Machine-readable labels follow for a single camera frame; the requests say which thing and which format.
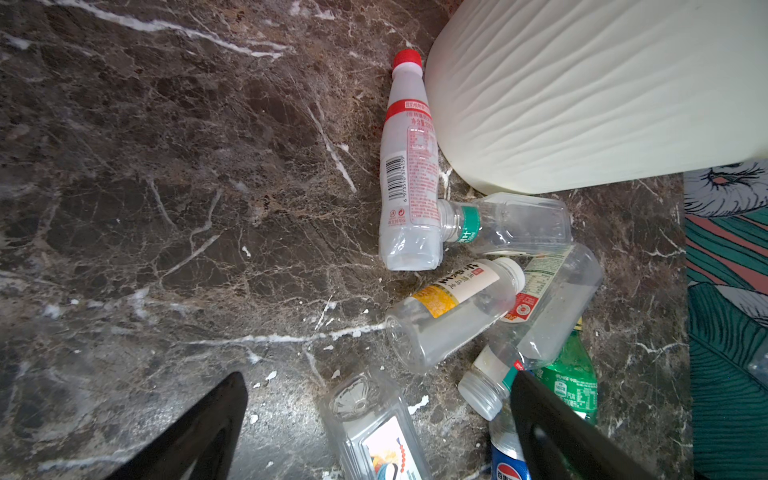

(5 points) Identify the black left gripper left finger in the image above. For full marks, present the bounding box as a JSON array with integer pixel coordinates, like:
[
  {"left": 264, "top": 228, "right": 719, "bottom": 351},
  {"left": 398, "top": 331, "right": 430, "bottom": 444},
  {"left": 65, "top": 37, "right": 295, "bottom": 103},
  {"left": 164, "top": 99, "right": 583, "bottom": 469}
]
[{"left": 108, "top": 372, "right": 248, "bottom": 479}]

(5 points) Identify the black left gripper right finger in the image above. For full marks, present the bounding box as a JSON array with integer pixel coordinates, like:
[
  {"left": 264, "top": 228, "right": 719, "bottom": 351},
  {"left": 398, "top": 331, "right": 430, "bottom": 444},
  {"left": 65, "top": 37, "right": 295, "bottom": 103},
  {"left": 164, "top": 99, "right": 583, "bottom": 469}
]
[{"left": 510, "top": 372, "right": 653, "bottom": 479}]

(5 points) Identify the small clear bottle blue cap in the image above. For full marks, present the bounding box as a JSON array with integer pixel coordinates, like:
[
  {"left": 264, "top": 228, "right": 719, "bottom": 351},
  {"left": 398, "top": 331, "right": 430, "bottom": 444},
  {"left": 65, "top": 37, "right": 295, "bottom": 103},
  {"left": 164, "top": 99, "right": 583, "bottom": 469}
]
[{"left": 489, "top": 407, "right": 531, "bottom": 480}]

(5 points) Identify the small green Sprite bottle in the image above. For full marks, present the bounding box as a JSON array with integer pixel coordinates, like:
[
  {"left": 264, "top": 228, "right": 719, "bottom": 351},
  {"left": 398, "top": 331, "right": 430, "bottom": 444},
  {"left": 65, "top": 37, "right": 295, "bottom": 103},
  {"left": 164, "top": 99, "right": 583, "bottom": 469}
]
[{"left": 535, "top": 321, "right": 598, "bottom": 426}]

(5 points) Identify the clear bottle sunflower label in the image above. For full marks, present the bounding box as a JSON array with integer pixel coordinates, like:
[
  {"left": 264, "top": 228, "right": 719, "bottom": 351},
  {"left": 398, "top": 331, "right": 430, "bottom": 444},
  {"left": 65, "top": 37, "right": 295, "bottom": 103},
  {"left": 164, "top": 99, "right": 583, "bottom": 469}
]
[{"left": 458, "top": 243, "right": 604, "bottom": 421}]

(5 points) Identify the clear bottle green cap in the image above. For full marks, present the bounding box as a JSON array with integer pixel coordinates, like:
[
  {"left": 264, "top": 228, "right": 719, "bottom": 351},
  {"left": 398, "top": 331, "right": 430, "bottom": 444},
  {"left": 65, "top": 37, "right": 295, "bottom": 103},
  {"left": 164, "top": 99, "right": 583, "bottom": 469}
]
[{"left": 319, "top": 368, "right": 433, "bottom": 480}]

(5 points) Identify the white ribbed trash bin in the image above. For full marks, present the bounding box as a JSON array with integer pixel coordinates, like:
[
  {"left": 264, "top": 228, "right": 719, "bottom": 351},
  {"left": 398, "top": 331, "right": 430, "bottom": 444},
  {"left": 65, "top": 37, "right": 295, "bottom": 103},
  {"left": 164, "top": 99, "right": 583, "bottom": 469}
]
[{"left": 425, "top": 1, "right": 767, "bottom": 194}]

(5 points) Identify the clear bottle green band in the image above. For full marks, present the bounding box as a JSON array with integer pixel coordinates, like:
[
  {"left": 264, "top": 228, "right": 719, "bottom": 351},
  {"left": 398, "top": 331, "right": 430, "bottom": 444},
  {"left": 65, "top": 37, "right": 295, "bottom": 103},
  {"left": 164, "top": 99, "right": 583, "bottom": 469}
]
[{"left": 437, "top": 192, "right": 573, "bottom": 255}]

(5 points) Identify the white opaque bottle red cap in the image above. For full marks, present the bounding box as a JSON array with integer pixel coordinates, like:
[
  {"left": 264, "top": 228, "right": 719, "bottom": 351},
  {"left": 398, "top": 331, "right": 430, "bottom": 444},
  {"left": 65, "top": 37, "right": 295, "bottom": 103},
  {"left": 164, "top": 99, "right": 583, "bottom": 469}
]
[{"left": 379, "top": 49, "right": 443, "bottom": 271}]

